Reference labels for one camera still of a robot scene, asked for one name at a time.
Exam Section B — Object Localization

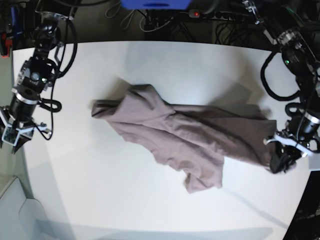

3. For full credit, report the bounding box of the mauve t-shirt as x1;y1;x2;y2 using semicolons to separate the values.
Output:
91;84;277;194

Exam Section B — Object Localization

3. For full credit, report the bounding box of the red clamp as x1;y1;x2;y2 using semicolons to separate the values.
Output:
0;32;13;58

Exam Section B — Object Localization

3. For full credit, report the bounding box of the black power strip red switch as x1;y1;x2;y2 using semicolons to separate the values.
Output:
187;9;247;22

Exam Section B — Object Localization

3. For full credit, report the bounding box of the blue box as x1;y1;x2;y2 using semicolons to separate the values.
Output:
121;0;191;10

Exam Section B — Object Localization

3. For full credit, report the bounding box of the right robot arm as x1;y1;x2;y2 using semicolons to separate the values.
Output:
3;0;82;126

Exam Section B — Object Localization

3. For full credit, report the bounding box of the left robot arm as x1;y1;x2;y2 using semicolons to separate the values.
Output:
242;0;320;174

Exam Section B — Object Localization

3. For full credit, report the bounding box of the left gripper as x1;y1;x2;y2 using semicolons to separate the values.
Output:
269;112;320;174

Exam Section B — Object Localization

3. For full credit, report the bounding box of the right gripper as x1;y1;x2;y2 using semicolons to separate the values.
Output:
4;94;40;125

